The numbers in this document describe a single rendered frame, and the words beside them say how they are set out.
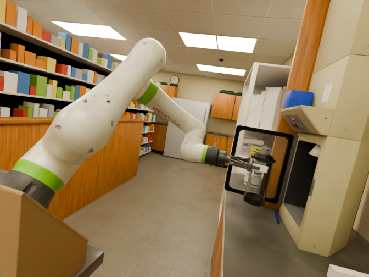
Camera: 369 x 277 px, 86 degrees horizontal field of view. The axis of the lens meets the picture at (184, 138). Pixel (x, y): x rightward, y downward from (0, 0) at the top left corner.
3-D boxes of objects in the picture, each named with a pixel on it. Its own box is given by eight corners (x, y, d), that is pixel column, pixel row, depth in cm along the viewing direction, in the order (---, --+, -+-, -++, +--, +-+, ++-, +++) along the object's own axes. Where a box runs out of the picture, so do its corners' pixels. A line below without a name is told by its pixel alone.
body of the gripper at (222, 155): (218, 150, 93) (239, 155, 91) (219, 148, 101) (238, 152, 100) (216, 166, 94) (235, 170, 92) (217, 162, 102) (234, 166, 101)
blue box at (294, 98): (302, 112, 103) (306, 95, 102) (309, 111, 93) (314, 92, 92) (281, 109, 105) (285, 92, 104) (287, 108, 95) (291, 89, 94)
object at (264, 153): (270, 161, 97) (273, 148, 96) (274, 165, 88) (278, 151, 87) (251, 157, 99) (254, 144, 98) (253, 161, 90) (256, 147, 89)
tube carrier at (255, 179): (263, 198, 100) (273, 157, 97) (267, 206, 90) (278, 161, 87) (241, 192, 102) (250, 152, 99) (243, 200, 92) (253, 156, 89)
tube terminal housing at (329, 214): (326, 225, 107) (367, 80, 97) (368, 269, 75) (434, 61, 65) (278, 212, 112) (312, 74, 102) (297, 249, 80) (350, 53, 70)
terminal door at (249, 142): (277, 204, 110) (294, 134, 105) (223, 189, 120) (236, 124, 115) (277, 204, 111) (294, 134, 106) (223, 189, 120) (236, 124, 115)
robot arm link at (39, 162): (11, 160, 43) (68, 107, 56) (6, 175, 54) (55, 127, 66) (65, 191, 48) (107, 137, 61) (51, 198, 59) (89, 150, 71)
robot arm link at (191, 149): (177, 162, 104) (175, 153, 94) (184, 142, 110) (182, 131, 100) (203, 168, 101) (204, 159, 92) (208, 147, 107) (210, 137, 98)
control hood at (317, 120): (298, 131, 106) (302, 112, 104) (328, 136, 74) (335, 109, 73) (275, 127, 108) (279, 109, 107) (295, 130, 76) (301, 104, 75)
